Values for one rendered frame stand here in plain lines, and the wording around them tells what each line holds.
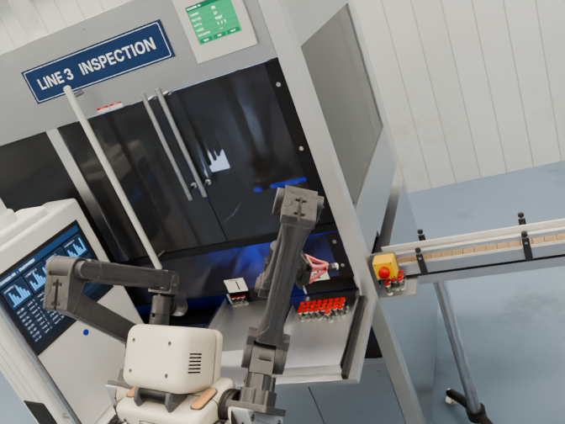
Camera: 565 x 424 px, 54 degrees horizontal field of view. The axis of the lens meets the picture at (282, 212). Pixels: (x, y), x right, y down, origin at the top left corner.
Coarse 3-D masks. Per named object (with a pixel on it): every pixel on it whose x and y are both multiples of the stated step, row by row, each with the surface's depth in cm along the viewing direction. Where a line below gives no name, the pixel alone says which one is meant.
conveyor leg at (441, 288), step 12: (444, 288) 209; (444, 300) 211; (444, 312) 214; (456, 324) 216; (456, 336) 218; (456, 348) 220; (456, 360) 224; (468, 372) 225; (468, 384) 227; (468, 396) 230; (480, 408) 234
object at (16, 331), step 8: (0, 304) 173; (0, 312) 173; (8, 320) 175; (8, 328) 176; (16, 328) 177; (16, 336) 177; (24, 344) 179; (32, 352) 181; (32, 360) 181; (40, 368) 183; (48, 376) 185; (48, 384) 185; (56, 392) 187; (64, 400) 189; (64, 408) 189; (64, 416) 194; (72, 416) 191
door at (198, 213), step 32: (64, 128) 204; (96, 128) 200; (128, 128) 196; (96, 160) 207; (128, 160) 203; (160, 160) 199; (96, 192) 214; (128, 192) 210; (160, 192) 206; (192, 192) 202; (128, 224) 218; (160, 224) 213; (192, 224) 209; (128, 256) 226
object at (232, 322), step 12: (264, 300) 226; (228, 312) 228; (240, 312) 224; (252, 312) 221; (264, 312) 218; (216, 324) 222; (228, 324) 220; (240, 324) 217; (252, 324) 214; (228, 336) 212; (240, 336) 209; (228, 348) 205; (240, 348) 202
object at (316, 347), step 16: (288, 320) 204; (336, 320) 197; (352, 320) 190; (304, 336) 196; (320, 336) 192; (336, 336) 189; (288, 352) 190; (304, 352) 187; (320, 352) 184; (336, 352) 182; (288, 368) 178; (304, 368) 176; (320, 368) 174; (336, 368) 172
